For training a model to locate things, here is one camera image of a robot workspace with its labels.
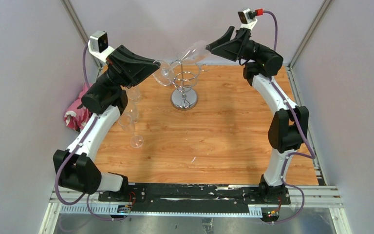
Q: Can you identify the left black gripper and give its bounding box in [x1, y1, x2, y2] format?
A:
[96, 46, 160, 93]

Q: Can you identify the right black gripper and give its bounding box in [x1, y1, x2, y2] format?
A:
[204, 26, 270, 62]

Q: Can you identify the clear wine glass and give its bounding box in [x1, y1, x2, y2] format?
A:
[126, 86, 142, 103]
[152, 60, 178, 86]
[176, 40, 210, 64]
[124, 101, 139, 123]

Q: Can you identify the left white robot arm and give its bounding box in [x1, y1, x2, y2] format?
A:
[53, 45, 160, 201]

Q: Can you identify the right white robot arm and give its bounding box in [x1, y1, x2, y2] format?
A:
[207, 26, 309, 204]

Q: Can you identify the chrome wine glass rack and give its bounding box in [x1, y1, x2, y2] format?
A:
[170, 61, 210, 111]

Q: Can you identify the pink camouflage cloth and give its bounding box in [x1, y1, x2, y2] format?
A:
[64, 84, 92, 132]

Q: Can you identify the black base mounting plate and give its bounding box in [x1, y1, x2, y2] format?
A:
[98, 183, 291, 214]

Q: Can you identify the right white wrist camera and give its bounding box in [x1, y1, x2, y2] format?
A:
[237, 8, 258, 31]

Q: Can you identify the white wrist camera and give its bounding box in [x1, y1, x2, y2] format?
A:
[88, 31, 115, 63]
[237, 8, 258, 31]

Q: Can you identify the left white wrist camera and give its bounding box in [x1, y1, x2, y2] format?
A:
[88, 31, 115, 63]

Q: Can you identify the aluminium frame rail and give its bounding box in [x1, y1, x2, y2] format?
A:
[50, 183, 343, 219]

